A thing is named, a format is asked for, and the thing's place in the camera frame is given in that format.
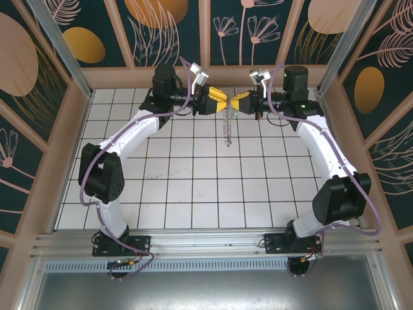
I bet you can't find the metal keyring chain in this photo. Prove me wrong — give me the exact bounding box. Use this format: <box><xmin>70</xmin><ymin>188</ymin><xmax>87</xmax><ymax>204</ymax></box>
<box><xmin>221</xmin><ymin>96</ymin><xmax>238</xmax><ymax>149</ymax></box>

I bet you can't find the grey metal sheet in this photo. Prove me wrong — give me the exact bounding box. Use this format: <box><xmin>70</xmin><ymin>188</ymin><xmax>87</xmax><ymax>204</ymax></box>
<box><xmin>19</xmin><ymin>258</ymin><xmax>398</xmax><ymax>310</ymax></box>

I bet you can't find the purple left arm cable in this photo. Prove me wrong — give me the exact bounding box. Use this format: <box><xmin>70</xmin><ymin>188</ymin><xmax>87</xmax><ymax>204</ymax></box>
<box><xmin>79</xmin><ymin>56</ymin><xmax>192</xmax><ymax>282</ymax></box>

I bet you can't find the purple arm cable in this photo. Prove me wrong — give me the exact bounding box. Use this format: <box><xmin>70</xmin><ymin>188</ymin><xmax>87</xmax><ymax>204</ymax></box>
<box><xmin>79</xmin><ymin>56</ymin><xmax>192</xmax><ymax>282</ymax></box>
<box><xmin>266</xmin><ymin>63</ymin><xmax>381</xmax><ymax>259</ymax></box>

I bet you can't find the aluminium frame post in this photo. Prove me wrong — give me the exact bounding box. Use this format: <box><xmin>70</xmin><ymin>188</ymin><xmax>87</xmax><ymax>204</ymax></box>
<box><xmin>316</xmin><ymin>0</ymin><xmax>378</xmax><ymax>96</ymax></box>
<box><xmin>25</xmin><ymin>0</ymin><xmax>94</xmax><ymax>99</ymax></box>

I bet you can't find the aluminium side rail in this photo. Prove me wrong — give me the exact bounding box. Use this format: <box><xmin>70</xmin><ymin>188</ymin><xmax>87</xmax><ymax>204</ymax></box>
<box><xmin>314</xmin><ymin>92</ymin><xmax>370</xmax><ymax>233</ymax></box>

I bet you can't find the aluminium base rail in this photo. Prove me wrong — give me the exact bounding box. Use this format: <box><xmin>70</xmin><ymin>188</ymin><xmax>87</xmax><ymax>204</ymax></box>
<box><xmin>30</xmin><ymin>227</ymin><xmax>387</xmax><ymax>261</ymax></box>

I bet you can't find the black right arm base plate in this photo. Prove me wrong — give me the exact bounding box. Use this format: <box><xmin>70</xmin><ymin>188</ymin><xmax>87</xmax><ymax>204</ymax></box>
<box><xmin>263</xmin><ymin>232</ymin><xmax>320</xmax><ymax>256</ymax></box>

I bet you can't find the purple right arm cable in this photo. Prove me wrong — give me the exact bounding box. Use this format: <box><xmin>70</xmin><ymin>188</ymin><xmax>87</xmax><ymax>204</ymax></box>
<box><xmin>266</xmin><ymin>63</ymin><xmax>381</xmax><ymax>259</ymax></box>

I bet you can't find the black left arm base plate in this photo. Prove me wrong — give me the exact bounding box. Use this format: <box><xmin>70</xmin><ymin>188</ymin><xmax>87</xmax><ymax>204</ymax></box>
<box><xmin>92</xmin><ymin>235</ymin><xmax>152</xmax><ymax>258</ymax></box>

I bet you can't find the grey slotted cable duct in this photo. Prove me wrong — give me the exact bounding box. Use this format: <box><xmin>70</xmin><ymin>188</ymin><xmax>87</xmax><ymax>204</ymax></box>
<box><xmin>43</xmin><ymin>260</ymin><xmax>291</xmax><ymax>272</ymax></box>

